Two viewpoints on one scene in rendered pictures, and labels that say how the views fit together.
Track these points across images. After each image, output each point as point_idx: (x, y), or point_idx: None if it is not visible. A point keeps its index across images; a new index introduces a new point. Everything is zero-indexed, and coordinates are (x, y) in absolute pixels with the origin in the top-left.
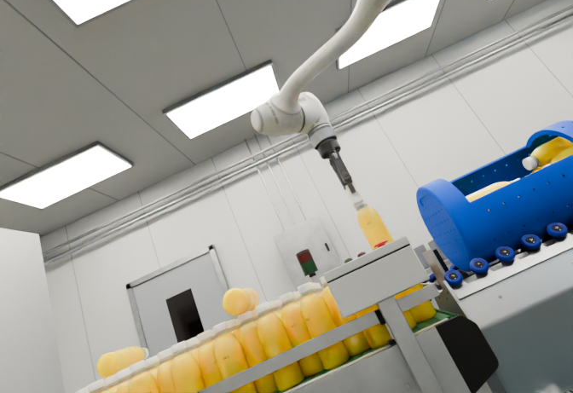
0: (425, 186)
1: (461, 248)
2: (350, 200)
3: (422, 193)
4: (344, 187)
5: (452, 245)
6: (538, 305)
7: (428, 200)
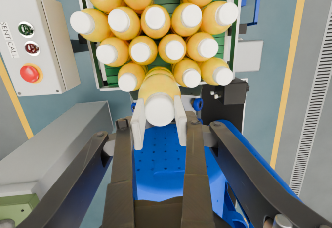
0: (146, 193)
1: (144, 135)
2: (176, 102)
3: (157, 183)
4: (195, 126)
5: (163, 137)
6: None
7: (152, 173)
